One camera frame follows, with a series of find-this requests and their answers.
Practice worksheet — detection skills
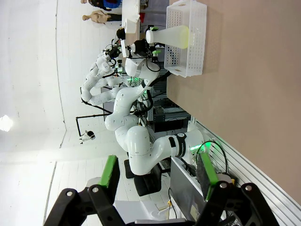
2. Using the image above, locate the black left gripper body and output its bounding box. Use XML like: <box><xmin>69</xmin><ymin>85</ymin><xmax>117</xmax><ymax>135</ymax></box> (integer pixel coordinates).
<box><xmin>132</xmin><ymin>39</ymin><xmax>154</xmax><ymax>58</ymax></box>

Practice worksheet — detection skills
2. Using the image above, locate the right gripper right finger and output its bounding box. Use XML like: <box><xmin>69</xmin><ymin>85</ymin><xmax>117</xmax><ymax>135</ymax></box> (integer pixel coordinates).
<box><xmin>193</xmin><ymin>152</ymin><xmax>281</xmax><ymax>226</ymax></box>

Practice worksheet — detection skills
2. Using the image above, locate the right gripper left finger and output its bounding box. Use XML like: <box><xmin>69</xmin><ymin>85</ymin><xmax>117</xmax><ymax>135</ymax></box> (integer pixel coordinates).
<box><xmin>43</xmin><ymin>154</ymin><xmax>126</xmax><ymax>226</ymax></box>

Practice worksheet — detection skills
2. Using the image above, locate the conical flask with yellowish liquid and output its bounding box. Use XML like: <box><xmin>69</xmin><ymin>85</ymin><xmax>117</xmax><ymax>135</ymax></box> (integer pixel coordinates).
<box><xmin>145</xmin><ymin>25</ymin><xmax>190</xmax><ymax>49</ymax></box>

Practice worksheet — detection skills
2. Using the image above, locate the bare forearm of bystander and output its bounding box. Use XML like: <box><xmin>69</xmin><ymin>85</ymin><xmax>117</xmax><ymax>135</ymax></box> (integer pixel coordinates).
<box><xmin>90</xmin><ymin>10</ymin><xmax>111</xmax><ymax>24</ymax></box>

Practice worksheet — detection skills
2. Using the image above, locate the white paper roll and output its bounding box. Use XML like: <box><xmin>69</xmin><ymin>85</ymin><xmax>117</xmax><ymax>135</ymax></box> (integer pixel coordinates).
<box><xmin>123</xmin><ymin>17</ymin><xmax>139</xmax><ymax>34</ymax></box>

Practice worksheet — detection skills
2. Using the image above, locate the dark grey monitor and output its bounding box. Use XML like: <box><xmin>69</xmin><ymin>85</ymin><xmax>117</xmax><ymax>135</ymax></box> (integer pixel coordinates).
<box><xmin>169</xmin><ymin>156</ymin><xmax>207</xmax><ymax>223</ymax></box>

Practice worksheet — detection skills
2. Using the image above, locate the white background table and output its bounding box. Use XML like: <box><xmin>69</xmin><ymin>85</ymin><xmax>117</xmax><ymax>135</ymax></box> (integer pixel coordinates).
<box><xmin>121</xmin><ymin>0</ymin><xmax>142</xmax><ymax>35</ymax></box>

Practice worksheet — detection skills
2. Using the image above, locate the white perforated plastic basket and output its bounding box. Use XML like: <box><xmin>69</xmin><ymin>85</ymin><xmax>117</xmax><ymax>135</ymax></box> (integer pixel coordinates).
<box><xmin>164</xmin><ymin>0</ymin><xmax>208</xmax><ymax>78</ymax></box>

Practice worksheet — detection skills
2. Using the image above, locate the black equipment rack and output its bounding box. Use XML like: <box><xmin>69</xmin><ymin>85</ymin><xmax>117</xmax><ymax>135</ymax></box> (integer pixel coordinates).
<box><xmin>150</xmin><ymin>98</ymin><xmax>191</xmax><ymax>134</ymax></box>

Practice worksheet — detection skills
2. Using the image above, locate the round ceiling light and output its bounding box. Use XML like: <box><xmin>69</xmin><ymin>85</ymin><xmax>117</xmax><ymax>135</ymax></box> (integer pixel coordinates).
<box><xmin>0</xmin><ymin>114</ymin><xmax>12</xmax><ymax>132</ymax></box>

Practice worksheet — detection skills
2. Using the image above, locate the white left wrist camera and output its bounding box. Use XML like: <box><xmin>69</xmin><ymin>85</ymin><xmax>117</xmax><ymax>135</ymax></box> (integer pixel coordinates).
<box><xmin>120</xmin><ymin>38</ymin><xmax>133</xmax><ymax>59</ymax></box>

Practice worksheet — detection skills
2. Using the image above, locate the thin black cable loop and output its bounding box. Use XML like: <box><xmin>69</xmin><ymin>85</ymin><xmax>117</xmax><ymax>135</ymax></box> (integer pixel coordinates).
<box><xmin>201</xmin><ymin>140</ymin><xmax>229</xmax><ymax>176</ymax></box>

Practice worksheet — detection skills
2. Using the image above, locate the black corrugated cable conduit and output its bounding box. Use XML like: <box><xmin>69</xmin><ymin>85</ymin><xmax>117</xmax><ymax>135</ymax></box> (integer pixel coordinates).
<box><xmin>140</xmin><ymin>70</ymin><xmax>172</xmax><ymax>118</ymax></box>

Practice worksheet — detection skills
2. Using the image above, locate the aluminium table edge rail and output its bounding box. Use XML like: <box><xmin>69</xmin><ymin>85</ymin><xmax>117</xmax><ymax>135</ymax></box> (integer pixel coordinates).
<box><xmin>188</xmin><ymin>115</ymin><xmax>301</xmax><ymax>226</ymax></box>

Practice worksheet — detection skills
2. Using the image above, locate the black robot base pedestal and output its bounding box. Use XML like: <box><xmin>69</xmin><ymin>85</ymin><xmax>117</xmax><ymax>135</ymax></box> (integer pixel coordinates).
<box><xmin>124</xmin><ymin>160</ymin><xmax>163</xmax><ymax>197</ymax></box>

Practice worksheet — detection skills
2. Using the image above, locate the hanging black white camera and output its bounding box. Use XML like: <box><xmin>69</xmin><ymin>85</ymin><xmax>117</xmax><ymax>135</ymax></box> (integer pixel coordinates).
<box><xmin>79</xmin><ymin>129</ymin><xmax>96</xmax><ymax>142</ymax></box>

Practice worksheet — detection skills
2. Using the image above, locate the black camera stand pole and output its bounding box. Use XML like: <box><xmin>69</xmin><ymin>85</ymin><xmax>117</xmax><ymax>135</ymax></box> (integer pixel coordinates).
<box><xmin>75</xmin><ymin>86</ymin><xmax>113</xmax><ymax>137</ymax></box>

